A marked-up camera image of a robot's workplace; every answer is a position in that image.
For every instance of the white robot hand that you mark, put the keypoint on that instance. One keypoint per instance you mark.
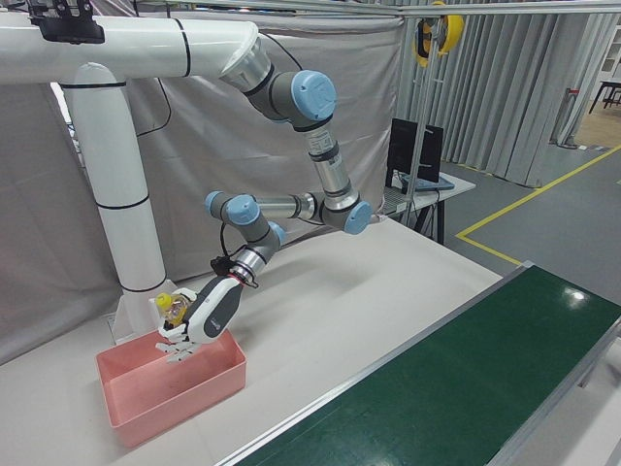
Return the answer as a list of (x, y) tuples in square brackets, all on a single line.
[(218, 306)]

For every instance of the orange juice bottle yellow cap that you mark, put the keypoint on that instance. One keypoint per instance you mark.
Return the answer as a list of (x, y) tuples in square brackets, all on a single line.
[(173, 310)]

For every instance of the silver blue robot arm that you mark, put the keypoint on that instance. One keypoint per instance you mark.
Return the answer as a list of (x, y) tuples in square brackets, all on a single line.
[(335, 175)]

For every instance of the pink plastic basket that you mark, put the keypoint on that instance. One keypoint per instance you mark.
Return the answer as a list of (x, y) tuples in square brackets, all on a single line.
[(145, 388)]

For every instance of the white robot torso column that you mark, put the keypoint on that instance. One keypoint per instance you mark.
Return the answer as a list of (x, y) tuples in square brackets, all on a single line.
[(121, 170)]

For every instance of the grey cloth backdrop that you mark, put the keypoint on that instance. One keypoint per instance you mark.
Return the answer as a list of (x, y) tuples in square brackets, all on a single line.
[(204, 136)]

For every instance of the silver laptop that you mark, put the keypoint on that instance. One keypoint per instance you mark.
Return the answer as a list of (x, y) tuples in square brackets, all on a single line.
[(395, 199)]

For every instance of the green conveyor belt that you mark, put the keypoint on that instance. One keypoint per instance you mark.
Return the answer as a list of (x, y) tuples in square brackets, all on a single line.
[(436, 388)]

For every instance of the black computer monitor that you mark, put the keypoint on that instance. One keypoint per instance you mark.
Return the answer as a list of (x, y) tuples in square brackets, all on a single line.
[(402, 145)]

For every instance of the grey side table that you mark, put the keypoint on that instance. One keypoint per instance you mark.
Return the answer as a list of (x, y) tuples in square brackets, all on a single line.
[(461, 187)]

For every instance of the grey pleated curtain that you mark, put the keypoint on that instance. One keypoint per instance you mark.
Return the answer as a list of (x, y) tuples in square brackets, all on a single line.
[(509, 97)]

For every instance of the dark wooden chair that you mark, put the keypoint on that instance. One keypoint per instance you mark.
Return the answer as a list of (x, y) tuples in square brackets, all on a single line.
[(606, 94)]

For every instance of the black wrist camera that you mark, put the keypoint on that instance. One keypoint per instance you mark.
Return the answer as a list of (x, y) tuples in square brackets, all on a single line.
[(220, 264)]

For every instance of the black head camera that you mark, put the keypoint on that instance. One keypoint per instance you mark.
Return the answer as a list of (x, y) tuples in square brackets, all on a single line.
[(68, 29)]

